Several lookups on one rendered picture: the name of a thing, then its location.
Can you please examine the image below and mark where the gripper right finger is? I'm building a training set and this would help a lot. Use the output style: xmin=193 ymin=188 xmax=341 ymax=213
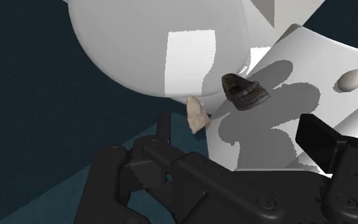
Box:
xmin=295 ymin=113 xmax=358 ymax=224

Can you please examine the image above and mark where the brown perforated shoe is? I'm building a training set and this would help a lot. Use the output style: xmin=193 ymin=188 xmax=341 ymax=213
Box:
xmin=221 ymin=73 xmax=272 ymax=112

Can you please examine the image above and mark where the beige spoon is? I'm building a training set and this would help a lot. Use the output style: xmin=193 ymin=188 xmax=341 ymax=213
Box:
xmin=336 ymin=60 xmax=358 ymax=93

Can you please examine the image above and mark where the beige crumpled lump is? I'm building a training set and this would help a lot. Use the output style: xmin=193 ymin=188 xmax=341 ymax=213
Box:
xmin=186 ymin=95 xmax=211 ymax=135

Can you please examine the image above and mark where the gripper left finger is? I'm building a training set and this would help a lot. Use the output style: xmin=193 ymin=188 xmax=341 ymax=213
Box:
xmin=73 ymin=113 xmax=286 ymax=224

